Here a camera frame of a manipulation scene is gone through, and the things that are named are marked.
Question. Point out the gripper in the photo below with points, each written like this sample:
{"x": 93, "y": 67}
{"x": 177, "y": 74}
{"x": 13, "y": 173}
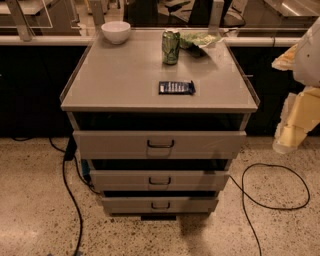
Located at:
{"x": 308, "y": 59}

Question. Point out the grey top drawer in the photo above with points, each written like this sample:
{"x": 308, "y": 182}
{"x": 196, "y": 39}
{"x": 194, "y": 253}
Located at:
{"x": 159, "y": 144}

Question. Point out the grey drawer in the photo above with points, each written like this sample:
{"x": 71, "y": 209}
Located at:
{"x": 167, "y": 205}
{"x": 158, "y": 180}
{"x": 159, "y": 144}

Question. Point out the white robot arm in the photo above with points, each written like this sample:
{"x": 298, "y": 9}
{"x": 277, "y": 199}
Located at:
{"x": 311, "y": 38}

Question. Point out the grey drawer cabinet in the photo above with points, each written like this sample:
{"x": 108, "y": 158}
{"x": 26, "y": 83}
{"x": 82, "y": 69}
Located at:
{"x": 115, "y": 88}

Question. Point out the grey middle drawer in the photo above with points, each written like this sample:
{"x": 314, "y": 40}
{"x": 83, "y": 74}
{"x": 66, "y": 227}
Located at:
{"x": 158, "y": 180}

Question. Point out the grey bottom drawer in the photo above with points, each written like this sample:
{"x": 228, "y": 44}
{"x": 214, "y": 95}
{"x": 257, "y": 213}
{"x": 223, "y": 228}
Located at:
{"x": 167, "y": 205}

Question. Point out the green chip bag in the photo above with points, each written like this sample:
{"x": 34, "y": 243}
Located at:
{"x": 195, "y": 42}

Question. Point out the green soda can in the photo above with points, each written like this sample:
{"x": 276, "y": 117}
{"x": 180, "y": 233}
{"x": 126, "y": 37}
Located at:
{"x": 170, "y": 46}

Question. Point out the white ceramic bowl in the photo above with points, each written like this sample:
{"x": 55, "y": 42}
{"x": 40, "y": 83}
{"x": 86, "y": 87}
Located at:
{"x": 116, "y": 32}

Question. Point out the white horizontal railing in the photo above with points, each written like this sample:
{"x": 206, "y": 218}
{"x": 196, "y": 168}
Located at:
{"x": 86, "y": 40}

